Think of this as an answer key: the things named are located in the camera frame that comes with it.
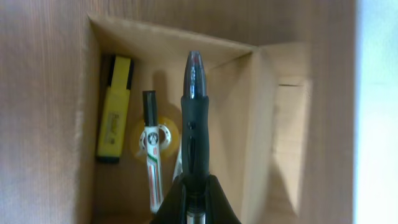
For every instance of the yellow adhesive tape roll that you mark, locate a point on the yellow adhesive tape roll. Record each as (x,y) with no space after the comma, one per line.
(169,139)

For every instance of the black whiteboard marker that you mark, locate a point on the black whiteboard marker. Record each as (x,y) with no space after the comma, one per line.
(151,129)

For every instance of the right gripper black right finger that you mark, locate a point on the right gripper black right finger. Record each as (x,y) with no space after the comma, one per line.
(217,208)

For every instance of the blue whiteboard marker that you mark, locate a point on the blue whiteboard marker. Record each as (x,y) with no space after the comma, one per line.
(178,165)

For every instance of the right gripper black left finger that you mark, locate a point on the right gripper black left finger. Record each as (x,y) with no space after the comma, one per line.
(173,208)

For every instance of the yellow highlighter with dark cap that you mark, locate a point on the yellow highlighter with dark cap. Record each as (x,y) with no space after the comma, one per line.
(114,114)

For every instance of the black transparent ballpoint pen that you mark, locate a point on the black transparent ballpoint pen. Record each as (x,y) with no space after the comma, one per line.
(195,138)

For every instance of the brown cardboard box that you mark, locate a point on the brown cardboard box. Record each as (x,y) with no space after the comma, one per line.
(258,120)

